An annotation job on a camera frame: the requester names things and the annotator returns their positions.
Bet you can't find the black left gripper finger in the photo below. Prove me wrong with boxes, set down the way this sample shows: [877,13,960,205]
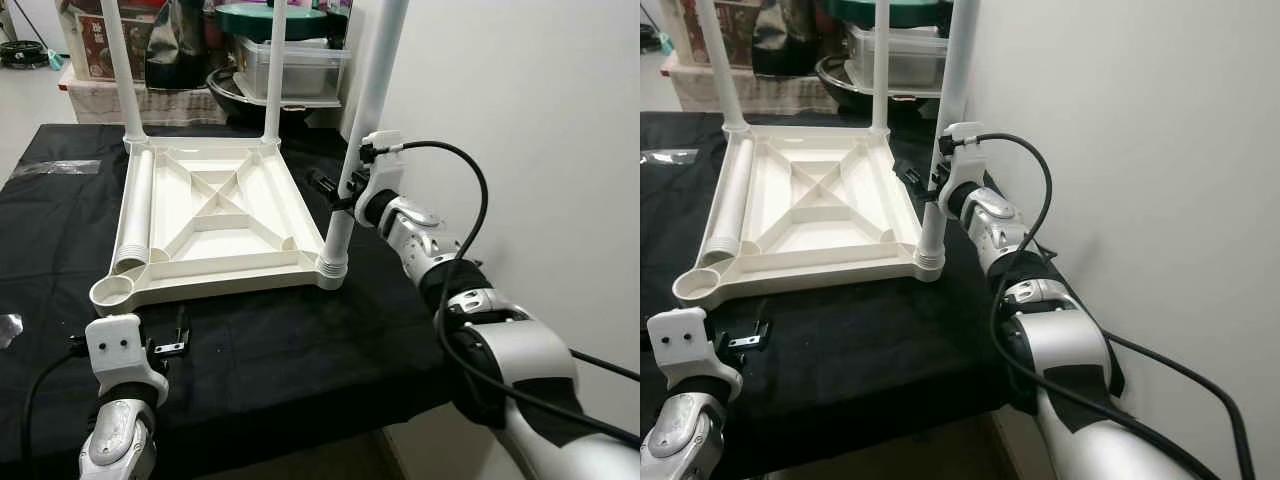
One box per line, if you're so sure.
[155,304,192,358]
[725,318,772,353]

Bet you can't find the white plastic children table top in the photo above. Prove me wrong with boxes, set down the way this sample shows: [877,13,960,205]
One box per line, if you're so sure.
[672,125,946,309]
[90,135,346,316]

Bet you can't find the dark metal basin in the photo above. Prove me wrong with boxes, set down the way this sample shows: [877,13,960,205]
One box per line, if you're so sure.
[207,68,346,116]
[815,55,946,101]

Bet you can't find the clear plastic container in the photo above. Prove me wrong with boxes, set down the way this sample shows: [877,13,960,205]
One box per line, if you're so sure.
[238,38,351,101]
[845,25,951,89]

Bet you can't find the black tablecloth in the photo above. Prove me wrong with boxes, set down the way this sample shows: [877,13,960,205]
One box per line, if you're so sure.
[640,110,1081,479]
[0,122,481,476]

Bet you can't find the beige cloth covered table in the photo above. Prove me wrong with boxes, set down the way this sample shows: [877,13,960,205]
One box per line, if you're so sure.
[665,52,841,113]
[58,65,231,126]

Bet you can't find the green pot lid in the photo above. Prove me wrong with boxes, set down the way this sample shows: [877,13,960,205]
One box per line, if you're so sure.
[215,0,331,43]
[825,0,946,29]

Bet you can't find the orange lid storage box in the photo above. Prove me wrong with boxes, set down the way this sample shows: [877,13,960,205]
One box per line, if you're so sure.
[680,0,771,69]
[60,0,166,83]

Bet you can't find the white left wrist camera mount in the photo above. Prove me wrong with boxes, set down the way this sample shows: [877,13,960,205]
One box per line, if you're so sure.
[647,308,743,401]
[85,315,169,404]

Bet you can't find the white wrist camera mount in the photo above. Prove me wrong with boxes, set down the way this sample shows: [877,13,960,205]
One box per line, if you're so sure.
[647,308,743,401]
[355,130,404,216]
[940,122,986,216]
[85,315,169,404]

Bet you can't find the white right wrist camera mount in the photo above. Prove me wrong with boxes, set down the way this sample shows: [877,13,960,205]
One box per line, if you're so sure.
[355,130,404,216]
[940,122,986,216]

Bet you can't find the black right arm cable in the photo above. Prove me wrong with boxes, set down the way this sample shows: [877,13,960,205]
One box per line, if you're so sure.
[965,132,1256,480]
[375,140,641,446]

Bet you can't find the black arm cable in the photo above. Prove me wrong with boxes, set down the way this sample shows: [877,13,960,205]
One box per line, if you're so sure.
[965,132,1256,480]
[20,340,91,480]
[375,140,641,446]

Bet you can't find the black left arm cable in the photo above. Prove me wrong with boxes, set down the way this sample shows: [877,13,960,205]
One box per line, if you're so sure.
[20,340,91,480]

